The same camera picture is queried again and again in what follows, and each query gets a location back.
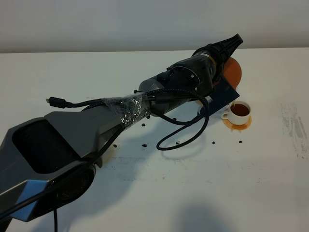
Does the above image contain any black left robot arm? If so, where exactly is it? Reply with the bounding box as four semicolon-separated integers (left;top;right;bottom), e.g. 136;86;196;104
0;35;243;222

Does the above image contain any brown clay teapot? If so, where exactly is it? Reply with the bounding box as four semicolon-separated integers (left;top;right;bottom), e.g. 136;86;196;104
223;58;242;89

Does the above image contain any beige round teapot coaster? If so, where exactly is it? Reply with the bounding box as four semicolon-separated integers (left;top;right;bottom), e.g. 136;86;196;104
100;141;118;167

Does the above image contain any black braided left cable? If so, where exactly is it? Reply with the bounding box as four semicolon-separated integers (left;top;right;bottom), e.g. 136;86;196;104
0;88;210;232

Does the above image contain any near orange cup coaster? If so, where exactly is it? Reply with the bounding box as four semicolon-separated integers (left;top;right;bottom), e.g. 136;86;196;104
222;116;252;132

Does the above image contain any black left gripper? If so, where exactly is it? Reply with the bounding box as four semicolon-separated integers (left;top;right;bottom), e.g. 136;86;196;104
156;34;243;96

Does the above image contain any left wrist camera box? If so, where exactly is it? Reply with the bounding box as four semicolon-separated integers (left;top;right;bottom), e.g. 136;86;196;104
206;79;239;116

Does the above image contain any near white teacup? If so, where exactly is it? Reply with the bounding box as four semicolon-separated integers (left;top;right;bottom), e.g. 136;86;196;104
221;101;251;126

